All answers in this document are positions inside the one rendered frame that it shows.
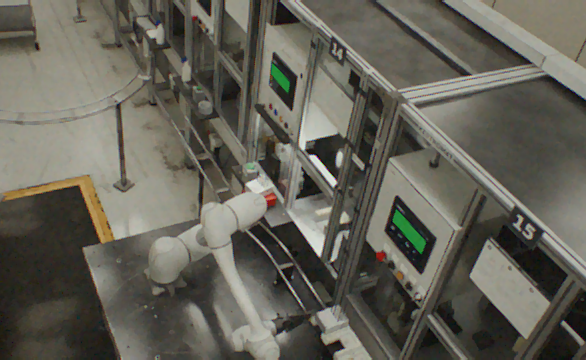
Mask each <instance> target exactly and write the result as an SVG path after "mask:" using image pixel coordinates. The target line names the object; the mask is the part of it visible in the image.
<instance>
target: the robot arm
mask: <svg viewBox="0 0 586 360"><path fill-rule="evenodd" d="M266 210H267V202H266V199H265V197H264V196H263V195H262V194H260V193H257V192H246V193H243V194H240V195H238V196H236V197H234V198H232V199H230V200H227V202H226V203H224V204H223V205H220V204H219V203H208V204H206V205H205V206H203V208H202V210H201V224H200V225H196V226H194V227H192V228H191V229H189V230H187V231H185V232H184V234H182V235H179V236H178V237H176V238H171V237H162V238H159V239H157V240H156V241H155V242H154V243H153V245H152V247H151V250H150V254H148V257H149V269H145V270H144V271H143V274H144V275H145V276H146V278H147V280H149V284H150V286H151V288H152V291H153V295H154V296H157V295H159V294H161V293H165V292H168V293H169V294H170V295H171V296H174V295H175V291H174V289H178V288H185V287H186V286H187V283H186V282H185V280H184V279H183V277H182V275H180V271H182V270H183V269H184V268H185V267H186V266H187V264H189V263H191V262H193V261H195V260H198V259H200V258H202V257H204V256H206V255H208V254H209V253H212V254H214V256H215V258H216V260H217V262H218V264H219V267H220V269H221V271H222V273H223V276H224V278H225V280H226V283H227V285H228V287H230V289H231V290H232V292H233V294H234V296H235V299H236V301H237V302H238V304H239V306H240V308H241V310H242V312H243V315H244V316H246V319H247V321H248V323H249V325H246V326H242V327H240V328H238V330H236V331H235V332H233V333H232V334H231V335H230V343H231V347H232V348H233V350H234V351H237V352H243V351H247V352H250V354H251V355H252V356H253V357H254V358H255V359H256V360H278V358H279V356H280V349H279V346H278V343H276V341H275V339H274V338H275V336H276V335H280V334H283V332H284V331H285V332H286V333H287V332H289V331H290V330H292V328H295V327H297V326H299V325H301V324H303V323H304V322H303V321H305V320H306V319H310V318H311V317H313V316H315V315H316V314H317V312H318V311H317V309H316V308H315V309H312V310H310V311H306V312H304V311H303V310H300V311H295V312H287V314H286V315H287V316H286V317H284V318H282V319H279V318H275V319H272V320H269V319H268V320H265V321H263V322H262V320H260V318H259V316H258V314H257V311H256V309H255V307H254V305H253V303H252V301H251V299H250V296H249V294H248V292H247V290H246V288H244V286H243V284H242V282H241V279H240V277H239V274H238V272H237V270H236V267H235V262H234V257H233V248H232V240H231V235H232V234H233V232H235V231H236V230H238V229H242V228H246V227H248V226H250V225H251V224H253V223H254V222H256V221H258V220H259V219H260V218H262V217H263V215H264V214H265V212H266ZM300 322H301V323H300Z"/></svg>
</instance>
